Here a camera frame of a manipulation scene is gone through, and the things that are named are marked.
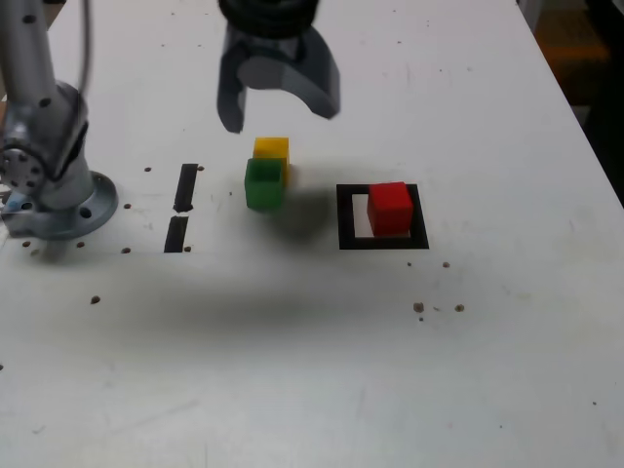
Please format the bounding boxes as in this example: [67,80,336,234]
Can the black tape strip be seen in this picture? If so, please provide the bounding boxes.
[163,163,200,254]

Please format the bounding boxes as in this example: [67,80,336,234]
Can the red cube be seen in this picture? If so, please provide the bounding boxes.
[366,180,415,236]

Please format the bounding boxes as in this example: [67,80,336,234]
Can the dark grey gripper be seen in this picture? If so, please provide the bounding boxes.
[215,25,342,135]

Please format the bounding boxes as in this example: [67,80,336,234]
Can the yellow cube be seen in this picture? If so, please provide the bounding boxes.
[253,136,293,189]

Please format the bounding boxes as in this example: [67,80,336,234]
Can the green cube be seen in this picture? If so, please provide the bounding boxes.
[243,158,287,214]

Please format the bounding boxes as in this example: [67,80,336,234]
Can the black tape square outline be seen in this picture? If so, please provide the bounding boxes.
[335,182,430,252]

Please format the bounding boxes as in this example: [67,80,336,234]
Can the orange box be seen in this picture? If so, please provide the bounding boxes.
[533,14,610,64]

